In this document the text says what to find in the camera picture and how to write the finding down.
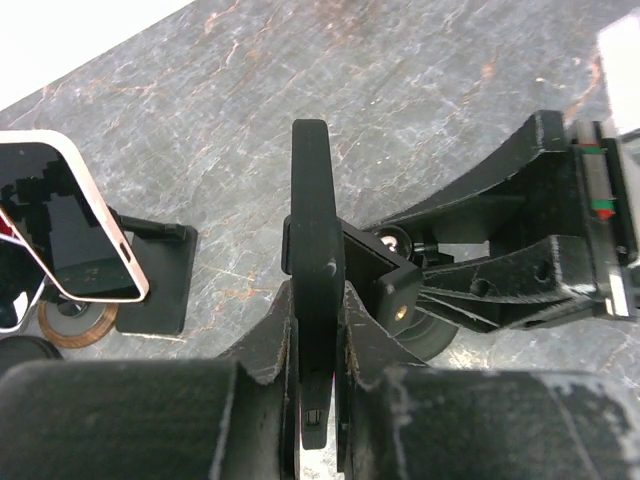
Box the black phone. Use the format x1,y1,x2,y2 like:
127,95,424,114
289,119,345,450

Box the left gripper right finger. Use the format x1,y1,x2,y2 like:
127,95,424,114
336,287,639,479

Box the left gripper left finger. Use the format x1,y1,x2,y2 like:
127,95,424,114
1,284,300,479

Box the black round-base left stand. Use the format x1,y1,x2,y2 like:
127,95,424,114
0,335,63,375

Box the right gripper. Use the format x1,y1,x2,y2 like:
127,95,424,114
364,110,630,333

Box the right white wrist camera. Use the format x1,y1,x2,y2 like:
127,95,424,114
598,8,639,319

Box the phone in purple case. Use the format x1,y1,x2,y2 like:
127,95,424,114
1,219,46,334

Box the black round-base phone stand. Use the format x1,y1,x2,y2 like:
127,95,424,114
342,222,458,361

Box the phone in pink case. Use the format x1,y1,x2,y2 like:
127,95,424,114
1,130,149,303

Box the black flat-base phone stand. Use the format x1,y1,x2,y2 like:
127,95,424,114
115,214,198,336

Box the wooden round-base phone stand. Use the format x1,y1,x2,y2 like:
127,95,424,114
37,298,119,349

